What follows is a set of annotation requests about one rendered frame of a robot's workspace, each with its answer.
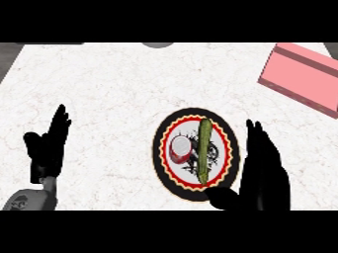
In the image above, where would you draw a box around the red can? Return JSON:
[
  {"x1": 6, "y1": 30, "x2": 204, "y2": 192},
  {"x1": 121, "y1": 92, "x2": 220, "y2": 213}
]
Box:
[{"x1": 168, "y1": 135, "x2": 195, "y2": 165}]

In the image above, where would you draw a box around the pink open box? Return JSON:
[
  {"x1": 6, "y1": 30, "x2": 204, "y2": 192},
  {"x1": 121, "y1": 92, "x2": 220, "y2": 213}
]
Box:
[{"x1": 257, "y1": 42, "x2": 338, "y2": 120}]

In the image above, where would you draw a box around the long green squash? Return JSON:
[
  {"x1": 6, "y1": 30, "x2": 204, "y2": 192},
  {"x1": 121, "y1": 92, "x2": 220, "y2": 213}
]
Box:
[{"x1": 195, "y1": 118, "x2": 214, "y2": 186}]

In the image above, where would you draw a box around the grey round object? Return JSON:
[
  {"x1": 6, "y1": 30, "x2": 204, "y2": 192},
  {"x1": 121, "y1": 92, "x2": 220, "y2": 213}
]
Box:
[{"x1": 140, "y1": 42, "x2": 176, "y2": 49}]

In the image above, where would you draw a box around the black rimmed patterned plate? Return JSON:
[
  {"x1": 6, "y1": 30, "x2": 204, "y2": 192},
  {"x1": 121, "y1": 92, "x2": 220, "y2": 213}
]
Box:
[{"x1": 152, "y1": 107, "x2": 242, "y2": 203}]

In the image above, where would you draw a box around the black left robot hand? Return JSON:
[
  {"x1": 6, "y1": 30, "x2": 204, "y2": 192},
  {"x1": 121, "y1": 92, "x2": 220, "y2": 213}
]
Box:
[{"x1": 22, "y1": 104, "x2": 72, "y2": 185}]

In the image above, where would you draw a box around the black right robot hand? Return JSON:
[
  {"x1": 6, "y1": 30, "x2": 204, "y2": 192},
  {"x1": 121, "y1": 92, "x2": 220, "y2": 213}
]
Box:
[{"x1": 202, "y1": 119, "x2": 291, "y2": 211}]

